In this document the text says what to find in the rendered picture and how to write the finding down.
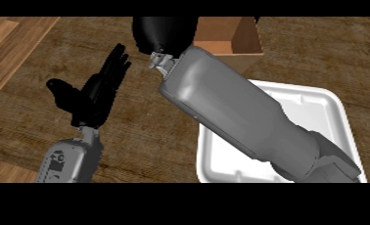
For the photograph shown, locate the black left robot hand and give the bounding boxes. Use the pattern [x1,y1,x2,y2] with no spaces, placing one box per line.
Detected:
[45,42,133,130]

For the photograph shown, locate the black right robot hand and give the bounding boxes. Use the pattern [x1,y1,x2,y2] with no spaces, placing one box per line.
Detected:
[132,17,201,56]

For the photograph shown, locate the brown cardboard box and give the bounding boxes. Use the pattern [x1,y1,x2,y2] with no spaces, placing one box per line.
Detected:
[193,17,265,57]

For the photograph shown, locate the white foam tray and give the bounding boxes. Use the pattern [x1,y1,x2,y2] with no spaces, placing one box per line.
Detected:
[195,79,369,184]

